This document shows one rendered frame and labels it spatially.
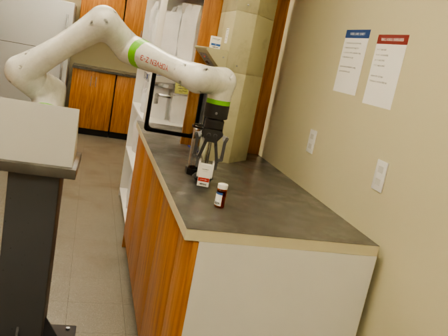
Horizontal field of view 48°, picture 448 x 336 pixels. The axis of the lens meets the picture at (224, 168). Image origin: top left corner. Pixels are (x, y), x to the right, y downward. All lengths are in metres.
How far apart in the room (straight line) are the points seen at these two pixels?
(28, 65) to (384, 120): 1.39
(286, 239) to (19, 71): 1.22
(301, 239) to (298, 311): 0.27
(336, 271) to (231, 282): 0.38
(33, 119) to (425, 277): 1.50
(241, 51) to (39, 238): 1.30
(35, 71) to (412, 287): 1.60
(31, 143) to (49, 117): 0.12
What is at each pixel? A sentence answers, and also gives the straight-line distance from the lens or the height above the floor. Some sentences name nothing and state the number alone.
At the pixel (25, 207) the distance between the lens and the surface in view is 2.20.
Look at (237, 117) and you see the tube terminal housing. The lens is 2.63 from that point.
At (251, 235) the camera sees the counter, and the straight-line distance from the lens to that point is 1.65.
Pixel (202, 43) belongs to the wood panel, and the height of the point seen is 1.53.
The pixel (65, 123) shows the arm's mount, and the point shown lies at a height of 1.12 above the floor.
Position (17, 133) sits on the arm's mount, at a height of 1.05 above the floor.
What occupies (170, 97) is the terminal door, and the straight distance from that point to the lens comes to 2.87.
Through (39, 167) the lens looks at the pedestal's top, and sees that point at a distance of 2.08.
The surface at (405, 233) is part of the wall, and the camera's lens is 1.81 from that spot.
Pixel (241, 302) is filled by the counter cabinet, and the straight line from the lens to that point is 1.75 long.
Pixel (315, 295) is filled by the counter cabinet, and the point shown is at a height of 0.74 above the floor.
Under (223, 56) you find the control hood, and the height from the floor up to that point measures 1.48.
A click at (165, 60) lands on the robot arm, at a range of 1.92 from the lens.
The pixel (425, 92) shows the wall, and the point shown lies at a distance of 1.83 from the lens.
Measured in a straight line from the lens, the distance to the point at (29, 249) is 2.26.
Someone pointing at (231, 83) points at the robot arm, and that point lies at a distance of 1.90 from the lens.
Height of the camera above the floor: 1.48
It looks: 12 degrees down
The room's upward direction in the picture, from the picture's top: 11 degrees clockwise
